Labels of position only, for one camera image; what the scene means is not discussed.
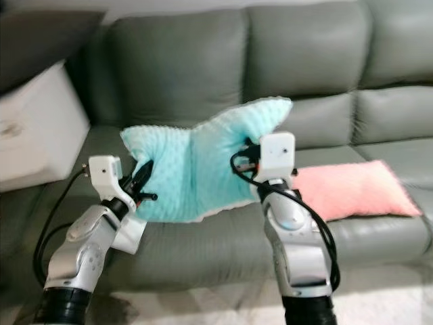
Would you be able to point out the pink pillow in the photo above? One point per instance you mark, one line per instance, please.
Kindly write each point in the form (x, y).
(352, 189)

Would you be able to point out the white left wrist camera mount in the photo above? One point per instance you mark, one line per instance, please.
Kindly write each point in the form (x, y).
(105, 173)

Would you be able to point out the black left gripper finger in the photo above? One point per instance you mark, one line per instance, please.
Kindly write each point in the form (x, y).
(143, 175)

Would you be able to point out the grey leather sofa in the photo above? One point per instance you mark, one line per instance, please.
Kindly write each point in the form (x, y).
(176, 61)

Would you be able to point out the turquoise plush pillow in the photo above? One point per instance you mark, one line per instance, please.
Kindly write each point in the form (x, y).
(196, 162)

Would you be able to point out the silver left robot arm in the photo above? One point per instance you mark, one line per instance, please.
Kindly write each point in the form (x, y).
(81, 257)

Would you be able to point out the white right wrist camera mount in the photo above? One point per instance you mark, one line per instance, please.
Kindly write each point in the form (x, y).
(277, 154)

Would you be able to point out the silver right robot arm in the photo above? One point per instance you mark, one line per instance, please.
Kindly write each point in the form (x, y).
(298, 257)

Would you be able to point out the dark grey cushion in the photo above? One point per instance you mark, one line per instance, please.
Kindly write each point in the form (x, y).
(40, 44)

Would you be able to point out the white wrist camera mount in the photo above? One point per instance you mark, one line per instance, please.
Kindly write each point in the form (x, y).
(105, 173)
(277, 154)

